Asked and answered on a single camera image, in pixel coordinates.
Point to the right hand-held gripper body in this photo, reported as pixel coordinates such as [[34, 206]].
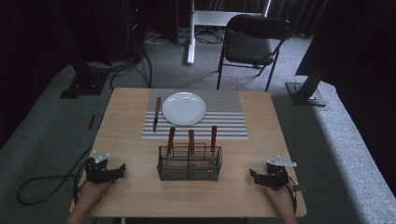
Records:
[[277, 174]]

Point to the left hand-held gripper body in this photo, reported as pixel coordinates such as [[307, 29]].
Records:
[[95, 174]]

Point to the person's left hand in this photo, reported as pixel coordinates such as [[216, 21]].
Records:
[[92, 193]]

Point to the person's right hand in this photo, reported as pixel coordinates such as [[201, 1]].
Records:
[[280, 200]]

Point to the small black floor strip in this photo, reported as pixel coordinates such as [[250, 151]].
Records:
[[91, 122]]

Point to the grey striped placemat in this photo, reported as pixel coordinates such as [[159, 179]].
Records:
[[224, 124]]

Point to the black metal stand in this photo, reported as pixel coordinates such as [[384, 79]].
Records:
[[82, 77], [306, 93]]

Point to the white round plate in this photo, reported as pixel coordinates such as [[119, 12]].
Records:
[[184, 109]]

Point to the black folding chair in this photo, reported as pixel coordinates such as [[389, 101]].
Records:
[[249, 46]]

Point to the black computer tower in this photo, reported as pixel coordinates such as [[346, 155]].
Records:
[[134, 28]]

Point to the white desk frame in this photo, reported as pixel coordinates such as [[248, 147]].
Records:
[[190, 37]]

